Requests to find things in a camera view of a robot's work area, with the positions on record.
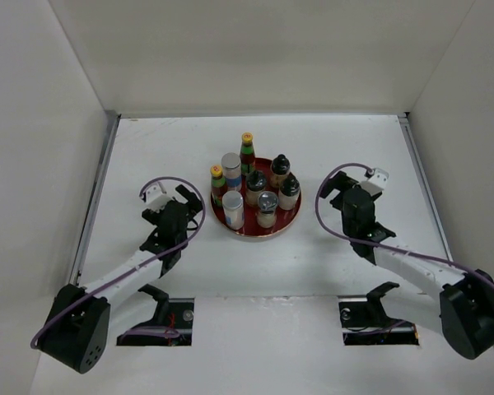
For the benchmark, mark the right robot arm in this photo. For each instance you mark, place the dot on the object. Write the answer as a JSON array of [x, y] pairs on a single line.
[[453, 302]]

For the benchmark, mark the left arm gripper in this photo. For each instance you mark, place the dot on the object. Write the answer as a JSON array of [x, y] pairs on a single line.
[[193, 205]]

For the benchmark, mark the brown spice grinder jar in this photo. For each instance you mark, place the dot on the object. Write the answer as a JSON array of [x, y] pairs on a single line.
[[280, 169]]

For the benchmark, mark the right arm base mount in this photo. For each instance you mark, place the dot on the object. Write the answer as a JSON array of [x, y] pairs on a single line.
[[364, 321]]

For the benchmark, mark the silver top spice jar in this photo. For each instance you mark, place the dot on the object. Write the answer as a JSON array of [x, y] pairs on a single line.
[[267, 206]]

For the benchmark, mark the red sauce bottle green label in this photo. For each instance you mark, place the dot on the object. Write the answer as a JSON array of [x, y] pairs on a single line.
[[247, 155]]

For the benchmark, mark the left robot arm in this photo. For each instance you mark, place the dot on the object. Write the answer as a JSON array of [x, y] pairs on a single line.
[[124, 304]]

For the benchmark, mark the red round tray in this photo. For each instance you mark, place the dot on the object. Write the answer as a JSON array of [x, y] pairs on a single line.
[[251, 227]]

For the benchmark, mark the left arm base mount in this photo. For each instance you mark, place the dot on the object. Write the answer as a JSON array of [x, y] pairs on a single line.
[[154, 319]]

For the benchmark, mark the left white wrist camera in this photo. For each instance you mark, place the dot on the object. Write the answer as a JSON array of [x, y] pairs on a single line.
[[155, 196]]

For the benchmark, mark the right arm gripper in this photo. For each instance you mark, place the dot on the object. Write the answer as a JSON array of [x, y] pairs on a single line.
[[342, 183]]

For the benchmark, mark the black cap spice jar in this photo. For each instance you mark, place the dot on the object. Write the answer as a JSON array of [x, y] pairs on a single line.
[[289, 193]]

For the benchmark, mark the white powder grinder jar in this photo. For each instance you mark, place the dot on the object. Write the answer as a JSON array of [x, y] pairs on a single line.
[[255, 183]]

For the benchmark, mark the white bead jar blue label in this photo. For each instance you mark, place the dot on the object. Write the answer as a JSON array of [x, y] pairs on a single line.
[[231, 166]]

